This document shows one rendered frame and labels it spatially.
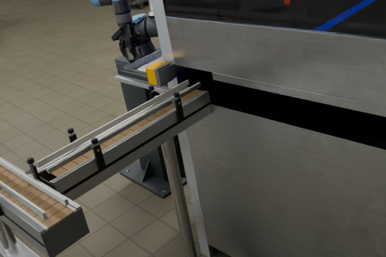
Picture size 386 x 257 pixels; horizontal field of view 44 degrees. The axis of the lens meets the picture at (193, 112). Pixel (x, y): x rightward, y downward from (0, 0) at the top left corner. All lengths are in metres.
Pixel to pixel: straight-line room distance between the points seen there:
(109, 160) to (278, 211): 0.70
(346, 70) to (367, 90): 0.08
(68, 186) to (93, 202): 1.52
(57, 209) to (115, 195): 1.67
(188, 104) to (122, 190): 1.40
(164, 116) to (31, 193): 0.51
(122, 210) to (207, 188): 0.88
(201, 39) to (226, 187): 0.65
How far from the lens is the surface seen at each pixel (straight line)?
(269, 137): 1.69
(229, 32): 1.61
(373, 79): 1.38
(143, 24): 2.66
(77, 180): 1.49
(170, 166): 1.80
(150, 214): 2.76
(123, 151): 1.56
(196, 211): 2.26
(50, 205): 1.36
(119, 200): 2.94
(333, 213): 1.71
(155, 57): 2.39
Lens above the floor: 1.66
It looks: 26 degrees down
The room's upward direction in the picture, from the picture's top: 10 degrees counter-clockwise
